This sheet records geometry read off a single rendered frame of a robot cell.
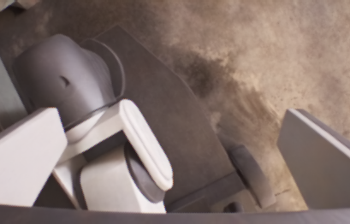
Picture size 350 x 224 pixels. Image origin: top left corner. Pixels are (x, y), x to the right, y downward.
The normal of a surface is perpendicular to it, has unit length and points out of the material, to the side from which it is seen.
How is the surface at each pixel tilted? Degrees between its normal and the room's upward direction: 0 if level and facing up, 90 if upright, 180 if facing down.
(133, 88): 0
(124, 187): 29
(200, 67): 0
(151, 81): 0
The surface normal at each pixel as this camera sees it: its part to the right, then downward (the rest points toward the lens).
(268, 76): -0.01, 0.14
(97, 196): -0.25, -0.29
